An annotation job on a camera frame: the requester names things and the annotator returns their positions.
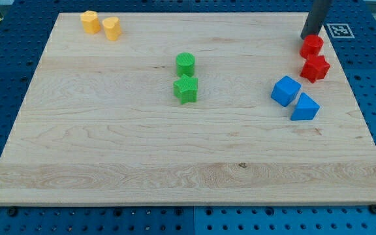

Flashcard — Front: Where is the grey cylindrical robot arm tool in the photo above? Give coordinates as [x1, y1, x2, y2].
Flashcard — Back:
[300, 0, 332, 40]

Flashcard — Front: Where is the green star block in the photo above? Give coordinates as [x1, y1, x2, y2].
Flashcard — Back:
[173, 74, 198, 104]

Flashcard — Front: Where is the green cylinder block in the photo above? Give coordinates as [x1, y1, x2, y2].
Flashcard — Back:
[176, 52, 195, 76]

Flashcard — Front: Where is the light wooden board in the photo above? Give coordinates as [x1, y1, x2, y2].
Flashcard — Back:
[0, 12, 376, 207]

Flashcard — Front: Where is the blue cube block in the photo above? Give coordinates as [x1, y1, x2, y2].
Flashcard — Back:
[270, 76, 302, 107]

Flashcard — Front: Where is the blue triangle block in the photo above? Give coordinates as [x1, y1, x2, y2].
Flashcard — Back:
[290, 93, 320, 121]

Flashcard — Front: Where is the yellow heart block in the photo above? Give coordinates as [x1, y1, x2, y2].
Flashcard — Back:
[102, 16, 121, 41]

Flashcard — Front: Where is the yellow hexagon block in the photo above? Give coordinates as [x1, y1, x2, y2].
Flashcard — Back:
[80, 10, 101, 35]

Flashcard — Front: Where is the red star block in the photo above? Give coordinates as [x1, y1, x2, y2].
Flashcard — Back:
[300, 54, 330, 84]

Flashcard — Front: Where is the red cylinder block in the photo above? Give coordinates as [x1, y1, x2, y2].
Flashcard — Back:
[300, 35, 324, 59]

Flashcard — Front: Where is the white fiducial marker tag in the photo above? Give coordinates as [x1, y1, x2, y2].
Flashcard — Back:
[326, 23, 354, 39]

